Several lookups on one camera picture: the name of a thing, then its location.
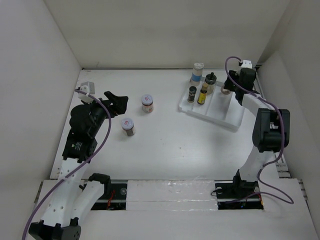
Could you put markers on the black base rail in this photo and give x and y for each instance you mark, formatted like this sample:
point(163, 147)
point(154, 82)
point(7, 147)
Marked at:
point(160, 195)

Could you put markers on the dark jar red-label lid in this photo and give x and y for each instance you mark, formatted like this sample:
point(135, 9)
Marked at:
point(128, 126)

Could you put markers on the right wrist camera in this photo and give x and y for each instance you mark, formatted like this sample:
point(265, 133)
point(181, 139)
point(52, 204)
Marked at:
point(245, 64)

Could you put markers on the blue-label white spice bottle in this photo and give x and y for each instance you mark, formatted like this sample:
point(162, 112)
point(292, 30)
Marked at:
point(197, 73)

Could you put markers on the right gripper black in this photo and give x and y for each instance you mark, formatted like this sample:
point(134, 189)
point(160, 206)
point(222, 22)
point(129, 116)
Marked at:
point(228, 86)

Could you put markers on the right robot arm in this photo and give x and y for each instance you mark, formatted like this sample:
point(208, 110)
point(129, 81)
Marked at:
point(271, 133)

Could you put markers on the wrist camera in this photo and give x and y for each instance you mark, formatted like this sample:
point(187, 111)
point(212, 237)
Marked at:
point(88, 88)
point(245, 64)

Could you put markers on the white divided organizer tray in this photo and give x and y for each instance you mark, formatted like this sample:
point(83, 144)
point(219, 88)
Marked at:
point(221, 109)

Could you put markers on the pink-lid spice bottle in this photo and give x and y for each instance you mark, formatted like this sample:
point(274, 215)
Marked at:
point(224, 91)

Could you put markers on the brown jar grey lid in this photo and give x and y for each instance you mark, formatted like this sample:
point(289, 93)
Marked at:
point(147, 102)

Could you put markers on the black-nozzle white powder bottle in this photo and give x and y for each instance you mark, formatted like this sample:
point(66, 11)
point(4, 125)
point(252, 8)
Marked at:
point(211, 81)

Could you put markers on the yellow-label brown small bottle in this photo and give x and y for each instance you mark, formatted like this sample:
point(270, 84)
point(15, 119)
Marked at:
point(203, 93)

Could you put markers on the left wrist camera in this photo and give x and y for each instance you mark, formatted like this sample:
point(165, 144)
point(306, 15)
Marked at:
point(88, 88)

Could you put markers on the small black-cap spice bottle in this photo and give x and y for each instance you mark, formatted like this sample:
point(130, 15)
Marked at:
point(191, 94)

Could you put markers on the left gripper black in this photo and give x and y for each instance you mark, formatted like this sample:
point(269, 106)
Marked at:
point(119, 103)

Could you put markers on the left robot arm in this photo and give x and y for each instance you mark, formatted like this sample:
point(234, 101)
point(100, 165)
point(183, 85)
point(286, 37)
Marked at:
point(60, 213)

